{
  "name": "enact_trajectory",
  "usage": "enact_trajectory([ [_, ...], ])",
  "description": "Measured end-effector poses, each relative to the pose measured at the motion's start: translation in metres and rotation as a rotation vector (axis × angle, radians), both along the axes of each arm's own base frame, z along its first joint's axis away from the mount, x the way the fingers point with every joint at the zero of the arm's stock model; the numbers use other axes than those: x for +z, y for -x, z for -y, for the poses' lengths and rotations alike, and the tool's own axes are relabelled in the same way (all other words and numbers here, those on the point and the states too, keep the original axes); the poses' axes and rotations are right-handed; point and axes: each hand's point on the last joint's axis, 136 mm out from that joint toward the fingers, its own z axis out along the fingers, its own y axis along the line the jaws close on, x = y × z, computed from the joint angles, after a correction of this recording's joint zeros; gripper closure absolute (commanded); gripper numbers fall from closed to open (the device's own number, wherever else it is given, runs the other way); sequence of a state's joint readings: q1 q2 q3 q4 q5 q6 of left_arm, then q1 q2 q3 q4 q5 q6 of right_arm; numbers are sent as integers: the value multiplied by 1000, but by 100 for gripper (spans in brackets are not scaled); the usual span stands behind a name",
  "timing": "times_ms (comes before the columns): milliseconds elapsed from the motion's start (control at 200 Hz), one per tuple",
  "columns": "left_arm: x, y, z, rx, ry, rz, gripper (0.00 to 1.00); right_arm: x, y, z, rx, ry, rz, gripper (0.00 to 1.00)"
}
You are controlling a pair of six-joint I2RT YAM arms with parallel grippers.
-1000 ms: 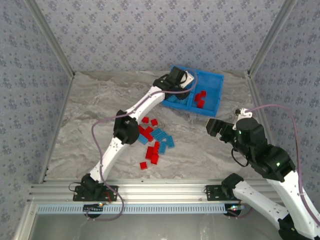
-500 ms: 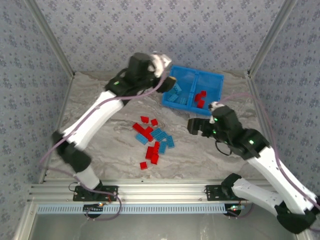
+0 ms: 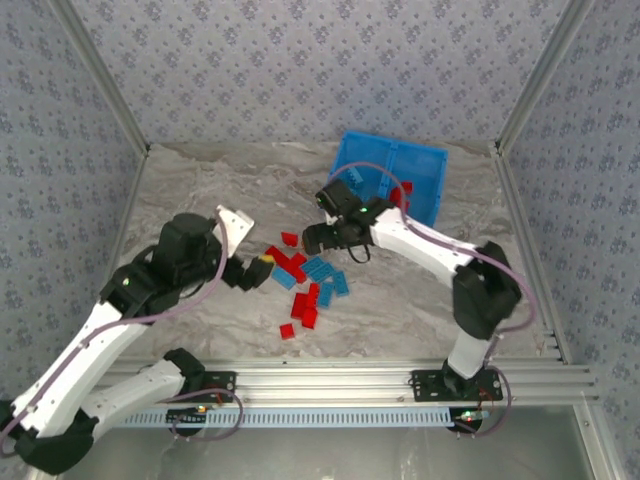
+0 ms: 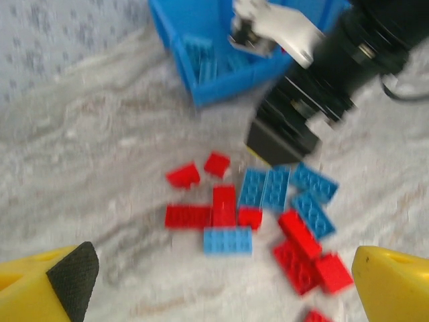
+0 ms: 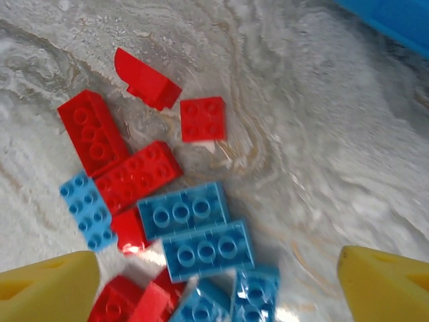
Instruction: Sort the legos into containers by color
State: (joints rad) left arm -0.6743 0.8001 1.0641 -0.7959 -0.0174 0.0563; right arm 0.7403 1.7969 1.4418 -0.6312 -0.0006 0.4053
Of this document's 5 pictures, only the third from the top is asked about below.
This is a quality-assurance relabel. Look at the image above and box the blue plastic bin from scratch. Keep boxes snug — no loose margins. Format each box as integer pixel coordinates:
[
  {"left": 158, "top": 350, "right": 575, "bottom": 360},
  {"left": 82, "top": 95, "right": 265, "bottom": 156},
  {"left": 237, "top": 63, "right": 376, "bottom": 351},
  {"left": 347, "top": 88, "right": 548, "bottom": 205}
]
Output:
[
  {"left": 388, "top": 142, "right": 450, "bottom": 227},
  {"left": 327, "top": 130, "right": 397, "bottom": 202}
]

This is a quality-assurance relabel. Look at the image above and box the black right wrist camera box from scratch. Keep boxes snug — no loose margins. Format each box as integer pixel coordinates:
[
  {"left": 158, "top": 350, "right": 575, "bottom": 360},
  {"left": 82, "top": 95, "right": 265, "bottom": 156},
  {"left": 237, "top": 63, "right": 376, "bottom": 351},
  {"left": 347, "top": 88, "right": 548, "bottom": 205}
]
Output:
[{"left": 315, "top": 178, "right": 364, "bottom": 224}]

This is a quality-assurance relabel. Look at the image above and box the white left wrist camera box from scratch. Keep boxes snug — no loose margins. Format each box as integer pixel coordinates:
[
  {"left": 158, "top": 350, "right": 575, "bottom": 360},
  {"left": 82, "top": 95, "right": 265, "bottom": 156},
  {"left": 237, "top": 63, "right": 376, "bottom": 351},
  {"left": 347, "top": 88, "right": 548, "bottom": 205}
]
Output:
[{"left": 215, "top": 204, "right": 257, "bottom": 259}]

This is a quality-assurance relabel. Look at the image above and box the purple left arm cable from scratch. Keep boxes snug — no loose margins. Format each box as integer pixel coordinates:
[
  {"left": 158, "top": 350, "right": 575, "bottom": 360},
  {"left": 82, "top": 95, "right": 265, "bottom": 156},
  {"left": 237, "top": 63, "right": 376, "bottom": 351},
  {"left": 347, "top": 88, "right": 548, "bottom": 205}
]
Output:
[{"left": 0, "top": 208, "right": 232, "bottom": 457}]

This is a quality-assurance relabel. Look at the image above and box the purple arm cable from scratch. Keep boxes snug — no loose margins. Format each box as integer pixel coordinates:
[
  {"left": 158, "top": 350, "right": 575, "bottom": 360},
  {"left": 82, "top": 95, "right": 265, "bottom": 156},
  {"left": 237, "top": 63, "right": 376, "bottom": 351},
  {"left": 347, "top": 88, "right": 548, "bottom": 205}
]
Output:
[
  {"left": 327, "top": 162, "right": 537, "bottom": 335},
  {"left": 0, "top": 208, "right": 232, "bottom": 457}
]

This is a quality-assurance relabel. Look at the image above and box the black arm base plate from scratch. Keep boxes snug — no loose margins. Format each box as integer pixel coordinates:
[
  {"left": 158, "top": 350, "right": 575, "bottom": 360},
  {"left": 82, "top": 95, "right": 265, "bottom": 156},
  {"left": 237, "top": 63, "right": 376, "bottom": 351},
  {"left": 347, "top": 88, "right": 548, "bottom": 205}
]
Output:
[
  {"left": 408, "top": 368, "right": 504, "bottom": 404},
  {"left": 197, "top": 369, "right": 238, "bottom": 402}
]

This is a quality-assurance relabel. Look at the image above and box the aluminium frame rail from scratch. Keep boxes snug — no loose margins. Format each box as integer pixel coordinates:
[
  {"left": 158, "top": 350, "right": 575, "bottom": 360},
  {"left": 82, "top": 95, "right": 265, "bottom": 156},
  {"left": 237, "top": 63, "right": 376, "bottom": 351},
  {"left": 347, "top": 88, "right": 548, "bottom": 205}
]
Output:
[
  {"left": 97, "top": 356, "right": 601, "bottom": 407},
  {"left": 489, "top": 142, "right": 572, "bottom": 366}
]

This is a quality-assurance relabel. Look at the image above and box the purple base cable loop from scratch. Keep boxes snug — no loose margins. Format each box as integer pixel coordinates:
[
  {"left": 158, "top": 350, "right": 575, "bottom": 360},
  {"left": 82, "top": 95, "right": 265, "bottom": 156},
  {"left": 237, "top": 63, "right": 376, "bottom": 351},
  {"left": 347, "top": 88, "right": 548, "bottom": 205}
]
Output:
[{"left": 167, "top": 388, "right": 245, "bottom": 443}]

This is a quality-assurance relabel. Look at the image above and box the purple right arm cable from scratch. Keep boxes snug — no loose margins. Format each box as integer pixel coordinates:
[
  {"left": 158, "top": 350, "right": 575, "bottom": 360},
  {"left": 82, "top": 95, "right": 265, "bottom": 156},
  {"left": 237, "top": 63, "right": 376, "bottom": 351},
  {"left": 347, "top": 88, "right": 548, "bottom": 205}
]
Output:
[{"left": 327, "top": 162, "right": 537, "bottom": 335}]

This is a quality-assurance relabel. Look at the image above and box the white slotted cable duct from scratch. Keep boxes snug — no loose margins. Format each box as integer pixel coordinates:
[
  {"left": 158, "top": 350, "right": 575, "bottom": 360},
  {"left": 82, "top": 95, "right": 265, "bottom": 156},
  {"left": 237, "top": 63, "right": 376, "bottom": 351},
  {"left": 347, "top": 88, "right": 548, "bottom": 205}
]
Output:
[{"left": 122, "top": 406, "right": 452, "bottom": 430}]

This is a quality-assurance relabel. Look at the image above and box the aluminium frame post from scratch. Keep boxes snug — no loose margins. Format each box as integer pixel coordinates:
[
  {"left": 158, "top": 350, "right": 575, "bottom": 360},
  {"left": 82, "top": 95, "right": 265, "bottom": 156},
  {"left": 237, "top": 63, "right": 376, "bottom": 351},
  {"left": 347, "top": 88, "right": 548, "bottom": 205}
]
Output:
[
  {"left": 48, "top": 0, "right": 152, "bottom": 157},
  {"left": 493, "top": 0, "right": 597, "bottom": 154}
]

